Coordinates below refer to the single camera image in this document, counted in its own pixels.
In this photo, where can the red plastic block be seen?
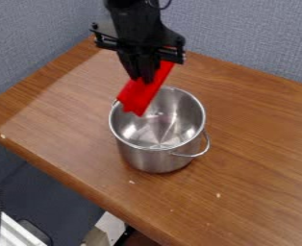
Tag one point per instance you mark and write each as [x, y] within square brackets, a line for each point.
[138, 93]

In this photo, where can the stainless steel pot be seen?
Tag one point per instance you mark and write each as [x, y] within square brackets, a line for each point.
[160, 141]

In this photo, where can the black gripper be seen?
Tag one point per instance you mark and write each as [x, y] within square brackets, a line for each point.
[136, 34]

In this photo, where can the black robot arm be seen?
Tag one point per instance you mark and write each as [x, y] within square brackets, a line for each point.
[131, 4]

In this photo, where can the white box under table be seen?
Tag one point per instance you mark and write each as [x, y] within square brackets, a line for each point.
[15, 235]

